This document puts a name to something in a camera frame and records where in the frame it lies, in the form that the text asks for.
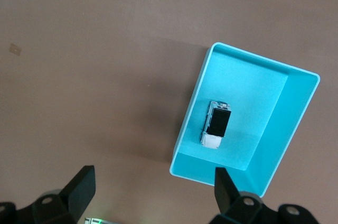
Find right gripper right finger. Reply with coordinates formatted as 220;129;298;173
210;167;317;224

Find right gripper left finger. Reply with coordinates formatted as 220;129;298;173
0;165;96;224

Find white jeep toy black roof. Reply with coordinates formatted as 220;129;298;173
200;100;232;148

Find cyan plastic bin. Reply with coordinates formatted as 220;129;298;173
169;42;321;198

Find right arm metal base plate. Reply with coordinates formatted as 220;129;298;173
84;217;118;224

